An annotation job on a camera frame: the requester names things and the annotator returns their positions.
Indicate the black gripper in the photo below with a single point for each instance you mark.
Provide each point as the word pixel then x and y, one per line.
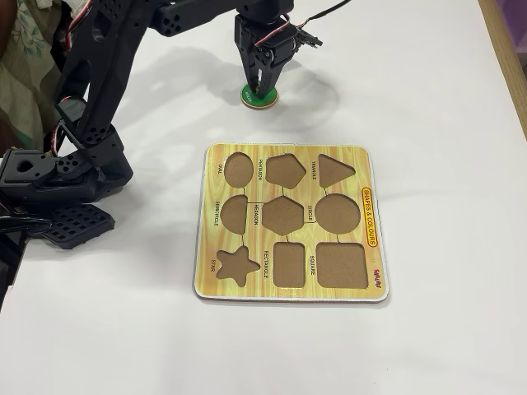
pixel 249 54

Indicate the wooden shape puzzle board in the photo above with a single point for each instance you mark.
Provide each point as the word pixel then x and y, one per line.
pixel 255 288

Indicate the floral patterned cloth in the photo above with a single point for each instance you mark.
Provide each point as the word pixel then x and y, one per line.
pixel 20 94

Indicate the green round piece yellow pin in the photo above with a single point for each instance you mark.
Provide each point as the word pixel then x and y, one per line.
pixel 247 97

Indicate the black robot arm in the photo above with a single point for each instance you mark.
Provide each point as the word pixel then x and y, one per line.
pixel 103 82

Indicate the black square wrist camera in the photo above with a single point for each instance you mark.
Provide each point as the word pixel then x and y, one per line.
pixel 309 39

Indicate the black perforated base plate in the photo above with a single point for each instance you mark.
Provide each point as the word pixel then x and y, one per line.
pixel 78 226

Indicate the white crumpled cloth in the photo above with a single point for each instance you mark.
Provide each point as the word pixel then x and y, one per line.
pixel 72 6

